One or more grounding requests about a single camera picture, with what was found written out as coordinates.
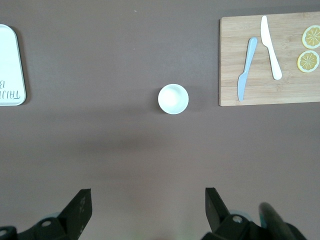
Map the wooden cutting board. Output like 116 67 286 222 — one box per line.
219 11 320 107

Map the white paper cup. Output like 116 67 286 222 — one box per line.
157 83 190 115

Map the yellow lemon slice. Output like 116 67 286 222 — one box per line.
301 24 320 50
296 49 320 74

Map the white tray with bear print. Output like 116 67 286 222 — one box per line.
0 23 27 107

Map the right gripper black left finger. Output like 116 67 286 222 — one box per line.
17 188 93 240

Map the brown table cover sheet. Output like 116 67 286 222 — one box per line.
0 0 320 240

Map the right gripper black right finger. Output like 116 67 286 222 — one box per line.
201 187 264 240

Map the white plastic knife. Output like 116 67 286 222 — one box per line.
260 15 283 81

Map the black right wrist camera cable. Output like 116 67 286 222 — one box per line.
258 201 308 240

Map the grey-blue plastic knife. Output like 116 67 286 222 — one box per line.
237 36 258 102

